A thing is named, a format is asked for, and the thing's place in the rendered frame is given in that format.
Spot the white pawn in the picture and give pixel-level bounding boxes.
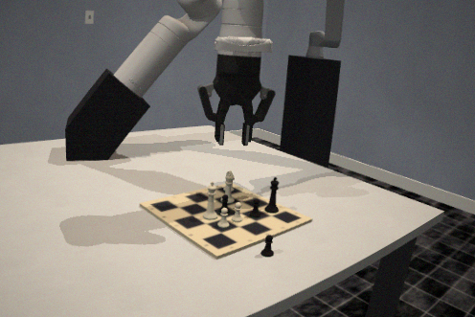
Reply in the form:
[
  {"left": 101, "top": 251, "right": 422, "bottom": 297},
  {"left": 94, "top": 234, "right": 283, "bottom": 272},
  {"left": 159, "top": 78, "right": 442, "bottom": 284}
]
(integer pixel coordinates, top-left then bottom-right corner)
[
  {"left": 232, "top": 202, "right": 242, "bottom": 222},
  {"left": 217, "top": 208, "right": 229, "bottom": 228}
]

